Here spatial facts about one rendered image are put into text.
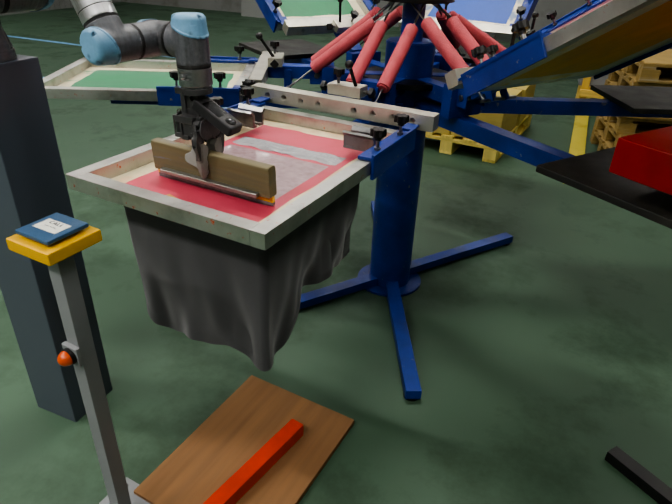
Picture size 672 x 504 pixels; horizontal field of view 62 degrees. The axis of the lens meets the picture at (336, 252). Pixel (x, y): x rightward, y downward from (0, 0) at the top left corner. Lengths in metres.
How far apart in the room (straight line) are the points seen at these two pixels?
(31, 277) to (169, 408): 0.68
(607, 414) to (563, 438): 0.24
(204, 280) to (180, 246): 0.10
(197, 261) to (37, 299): 0.67
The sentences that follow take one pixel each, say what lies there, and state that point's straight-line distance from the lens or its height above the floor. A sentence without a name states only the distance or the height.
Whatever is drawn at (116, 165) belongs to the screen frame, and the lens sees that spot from 1.54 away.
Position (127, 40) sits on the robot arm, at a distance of 1.31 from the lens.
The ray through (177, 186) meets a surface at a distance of 1.45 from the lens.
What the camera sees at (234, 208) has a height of 0.95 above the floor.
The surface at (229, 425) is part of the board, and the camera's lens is 2.05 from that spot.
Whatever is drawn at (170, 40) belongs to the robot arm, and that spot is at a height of 1.30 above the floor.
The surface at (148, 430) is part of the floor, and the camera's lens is 2.12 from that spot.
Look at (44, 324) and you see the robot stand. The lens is 1.98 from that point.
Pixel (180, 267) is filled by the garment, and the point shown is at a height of 0.76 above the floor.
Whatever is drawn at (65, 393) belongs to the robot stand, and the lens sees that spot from 2.15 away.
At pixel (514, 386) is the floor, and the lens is 2.34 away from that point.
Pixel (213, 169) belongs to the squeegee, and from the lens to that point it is 1.37.
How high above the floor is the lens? 1.51
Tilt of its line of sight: 30 degrees down
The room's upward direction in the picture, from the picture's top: 2 degrees clockwise
